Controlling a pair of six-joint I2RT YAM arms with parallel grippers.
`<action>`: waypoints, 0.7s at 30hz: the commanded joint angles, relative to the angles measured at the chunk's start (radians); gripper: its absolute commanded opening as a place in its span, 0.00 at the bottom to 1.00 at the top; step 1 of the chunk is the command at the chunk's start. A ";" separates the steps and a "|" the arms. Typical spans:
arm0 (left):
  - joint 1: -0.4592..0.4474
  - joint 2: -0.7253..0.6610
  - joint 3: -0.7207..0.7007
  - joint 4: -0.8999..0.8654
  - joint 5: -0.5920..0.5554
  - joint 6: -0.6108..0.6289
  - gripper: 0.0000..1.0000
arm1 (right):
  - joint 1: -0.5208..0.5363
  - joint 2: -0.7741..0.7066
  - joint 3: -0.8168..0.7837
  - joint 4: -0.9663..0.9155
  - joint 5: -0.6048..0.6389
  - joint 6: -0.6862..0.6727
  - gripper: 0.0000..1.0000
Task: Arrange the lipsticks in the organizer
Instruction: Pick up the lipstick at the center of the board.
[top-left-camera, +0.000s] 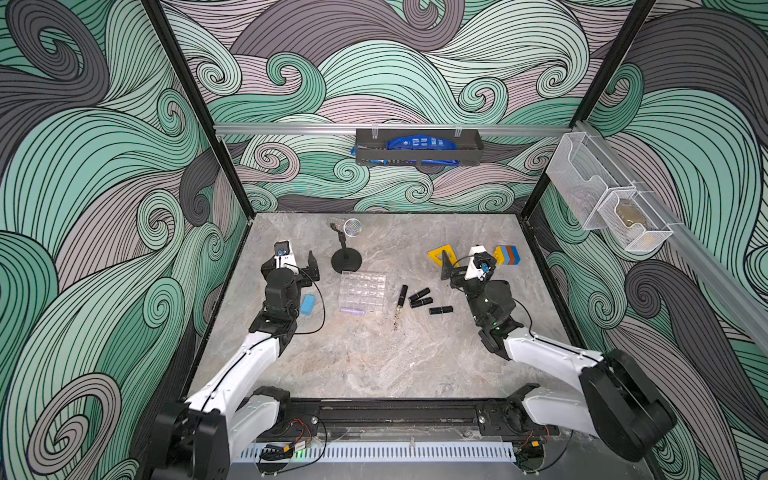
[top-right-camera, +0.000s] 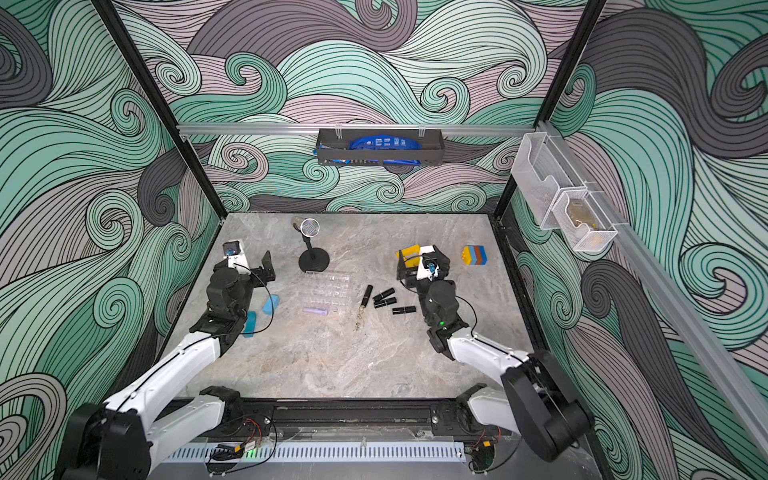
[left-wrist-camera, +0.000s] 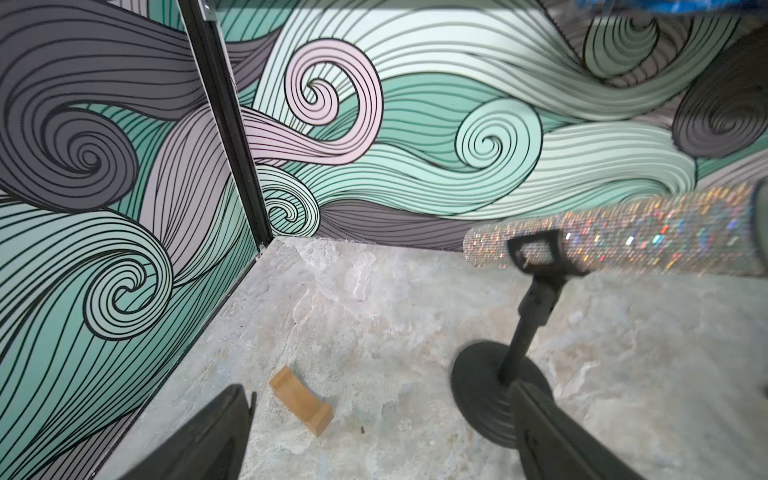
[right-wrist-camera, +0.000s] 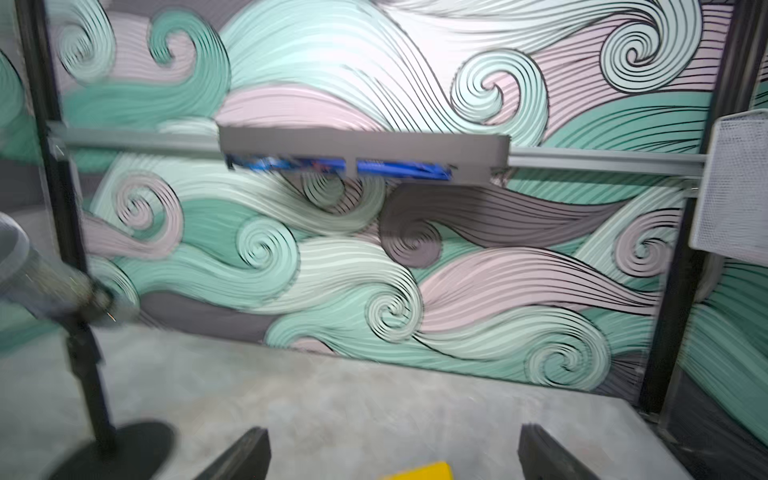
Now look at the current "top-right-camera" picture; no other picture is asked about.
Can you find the aluminium rail wall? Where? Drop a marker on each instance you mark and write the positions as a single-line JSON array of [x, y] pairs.
[[747, 404], [275, 128]]

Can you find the lavender lipstick tube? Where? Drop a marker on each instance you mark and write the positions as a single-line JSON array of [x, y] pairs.
[[315, 311]]

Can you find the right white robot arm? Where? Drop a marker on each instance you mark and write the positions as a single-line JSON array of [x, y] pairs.
[[530, 393]]

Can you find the black gold lipstick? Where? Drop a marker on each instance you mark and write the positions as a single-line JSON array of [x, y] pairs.
[[362, 307]]

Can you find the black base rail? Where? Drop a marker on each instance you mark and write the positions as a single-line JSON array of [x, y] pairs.
[[360, 414]]

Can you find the black lipstick tube lower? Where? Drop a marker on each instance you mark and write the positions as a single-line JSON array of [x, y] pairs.
[[403, 310]]

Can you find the blue rectangular block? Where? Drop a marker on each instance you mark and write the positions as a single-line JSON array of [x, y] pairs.
[[270, 305]]

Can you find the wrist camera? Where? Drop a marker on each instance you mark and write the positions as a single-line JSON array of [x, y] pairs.
[[235, 256], [428, 267]]

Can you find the clear wall bin small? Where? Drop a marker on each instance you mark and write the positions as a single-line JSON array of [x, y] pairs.
[[580, 222]]

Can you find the yellow triangle toy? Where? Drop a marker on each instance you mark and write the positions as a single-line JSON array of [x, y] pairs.
[[409, 253]]

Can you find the aluminium rail right wall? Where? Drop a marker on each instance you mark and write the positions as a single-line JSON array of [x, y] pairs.
[[747, 404]]

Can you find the aluminium rail back wall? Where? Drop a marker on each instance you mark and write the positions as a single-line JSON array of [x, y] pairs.
[[275, 128]]

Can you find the black lipstick tube upper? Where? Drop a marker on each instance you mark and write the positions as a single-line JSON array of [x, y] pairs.
[[383, 295]]

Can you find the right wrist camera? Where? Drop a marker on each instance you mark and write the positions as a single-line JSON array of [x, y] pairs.
[[428, 267]]

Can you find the black wall tray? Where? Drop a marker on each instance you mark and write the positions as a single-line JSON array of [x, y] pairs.
[[332, 149]]

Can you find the teal arch block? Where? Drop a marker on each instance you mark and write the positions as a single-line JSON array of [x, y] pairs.
[[250, 324]]

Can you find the clear wall bin large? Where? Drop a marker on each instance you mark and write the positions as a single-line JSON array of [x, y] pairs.
[[542, 174]]

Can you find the white slotted cable duct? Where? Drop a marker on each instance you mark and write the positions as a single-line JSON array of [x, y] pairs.
[[357, 452]]

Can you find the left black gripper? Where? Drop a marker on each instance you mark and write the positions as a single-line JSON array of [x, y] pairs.
[[257, 273]]

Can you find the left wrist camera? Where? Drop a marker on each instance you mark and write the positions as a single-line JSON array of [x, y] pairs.
[[235, 256]]

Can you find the clear acrylic lipstick organizer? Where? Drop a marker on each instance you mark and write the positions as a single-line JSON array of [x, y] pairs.
[[328, 290]]

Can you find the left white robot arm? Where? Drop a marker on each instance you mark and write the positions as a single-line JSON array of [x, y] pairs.
[[128, 435]]

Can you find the multicolour block stack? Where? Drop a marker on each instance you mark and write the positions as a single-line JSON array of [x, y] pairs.
[[474, 255]]

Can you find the blue item in tray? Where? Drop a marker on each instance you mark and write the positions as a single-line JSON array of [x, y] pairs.
[[384, 142]]

